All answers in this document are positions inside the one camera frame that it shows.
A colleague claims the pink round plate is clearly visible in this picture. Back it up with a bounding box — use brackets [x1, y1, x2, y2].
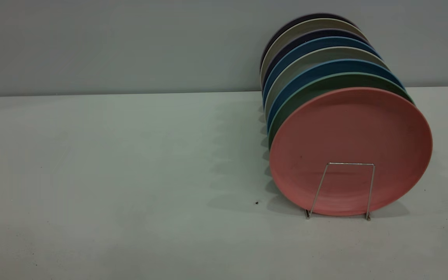
[269, 87, 433, 217]

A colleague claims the green plate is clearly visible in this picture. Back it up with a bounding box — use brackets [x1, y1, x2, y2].
[268, 72, 415, 148]

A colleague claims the silver wire plate rack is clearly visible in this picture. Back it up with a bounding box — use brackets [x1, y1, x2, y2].
[305, 162, 376, 221]

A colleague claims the dark purple plate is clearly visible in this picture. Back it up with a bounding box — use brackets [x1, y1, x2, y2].
[260, 12, 359, 68]

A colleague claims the navy purple plate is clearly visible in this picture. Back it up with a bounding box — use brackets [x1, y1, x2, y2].
[262, 29, 370, 92]

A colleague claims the grey beige plate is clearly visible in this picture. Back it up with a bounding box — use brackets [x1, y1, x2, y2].
[264, 47, 390, 119]

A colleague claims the blue plate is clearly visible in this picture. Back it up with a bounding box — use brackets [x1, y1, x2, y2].
[262, 37, 382, 105]
[267, 59, 405, 131]

